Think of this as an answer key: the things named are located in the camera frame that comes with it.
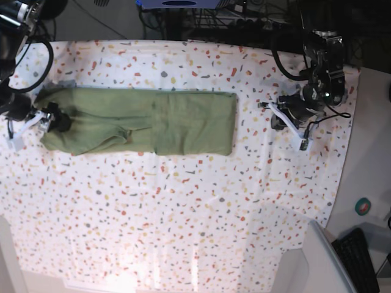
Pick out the green t-shirt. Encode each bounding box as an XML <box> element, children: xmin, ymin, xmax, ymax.
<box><xmin>35</xmin><ymin>87</ymin><xmax>236</xmax><ymax>156</ymax></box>

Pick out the black keyboard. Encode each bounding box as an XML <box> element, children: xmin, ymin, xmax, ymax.
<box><xmin>332</xmin><ymin>228</ymin><xmax>380</xmax><ymax>293</ymax></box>

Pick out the white plastic bin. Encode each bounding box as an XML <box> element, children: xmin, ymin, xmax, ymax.
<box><xmin>271</xmin><ymin>220</ymin><xmax>357</xmax><ymax>292</ymax></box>

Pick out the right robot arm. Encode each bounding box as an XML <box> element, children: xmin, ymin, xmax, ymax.
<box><xmin>1</xmin><ymin>1</ymin><xmax>71</xmax><ymax>135</ymax></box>

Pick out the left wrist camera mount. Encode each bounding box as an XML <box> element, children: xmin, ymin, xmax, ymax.
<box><xmin>257</xmin><ymin>102</ymin><xmax>313</xmax><ymax>152</ymax></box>

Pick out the terrazzo patterned tablecloth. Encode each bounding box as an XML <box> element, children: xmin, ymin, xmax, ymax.
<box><xmin>1</xmin><ymin>40</ymin><xmax>352</xmax><ymax>292</ymax></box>

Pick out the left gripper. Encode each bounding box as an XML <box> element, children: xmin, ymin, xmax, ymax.
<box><xmin>271</xmin><ymin>88</ymin><xmax>326</xmax><ymax>131</ymax></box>

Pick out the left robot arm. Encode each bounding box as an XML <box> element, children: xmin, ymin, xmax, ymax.
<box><xmin>271</xmin><ymin>1</ymin><xmax>346</xmax><ymax>128</ymax></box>

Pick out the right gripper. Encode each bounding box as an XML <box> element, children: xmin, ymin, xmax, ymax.
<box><xmin>26</xmin><ymin>103</ymin><xmax>72</xmax><ymax>132</ymax></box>

